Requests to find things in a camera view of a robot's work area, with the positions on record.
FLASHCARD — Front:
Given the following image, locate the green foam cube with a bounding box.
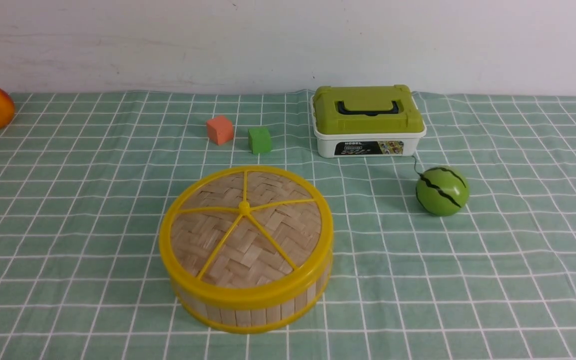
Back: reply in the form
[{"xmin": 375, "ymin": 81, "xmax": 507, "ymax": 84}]
[{"xmin": 247, "ymin": 126, "xmax": 273, "ymax": 155}]

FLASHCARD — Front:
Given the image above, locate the orange foam cube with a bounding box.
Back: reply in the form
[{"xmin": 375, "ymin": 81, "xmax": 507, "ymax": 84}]
[{"xmin": 206, "ymin": 115, "xmax": 235, "ymax": 146}]

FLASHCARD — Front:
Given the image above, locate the green toy watermelon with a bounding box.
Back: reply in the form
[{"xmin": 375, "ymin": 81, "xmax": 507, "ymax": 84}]
[{"xmin": 413, "ymin": 155, "xmax": 471, "ymax": 217}]

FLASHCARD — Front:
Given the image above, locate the yellow woven bamboo steamer lid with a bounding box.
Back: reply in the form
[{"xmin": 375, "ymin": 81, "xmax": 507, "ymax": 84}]
[{"xmin": 158, "ymin": 165, "xmax": 333, "ymax": 310}]

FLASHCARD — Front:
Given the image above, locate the bamboo steamer basket yellow rim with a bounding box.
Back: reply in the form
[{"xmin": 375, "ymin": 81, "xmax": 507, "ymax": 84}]
[{"xmin": 171, "ymin": 260, "xmax": 333, "ymax": 334}]

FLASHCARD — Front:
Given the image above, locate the green checkered tablecloth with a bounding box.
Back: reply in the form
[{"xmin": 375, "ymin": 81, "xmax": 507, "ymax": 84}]
[{"xmin": 0, "ymin": 90, "xmax": 576, "ymax": 360}]

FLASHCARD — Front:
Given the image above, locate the green lidded white toolbox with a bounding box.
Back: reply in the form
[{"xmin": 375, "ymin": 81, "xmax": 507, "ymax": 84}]
[{"xmin": 310, "ymin": 84, "xmax": 427, "ymax": 158}]

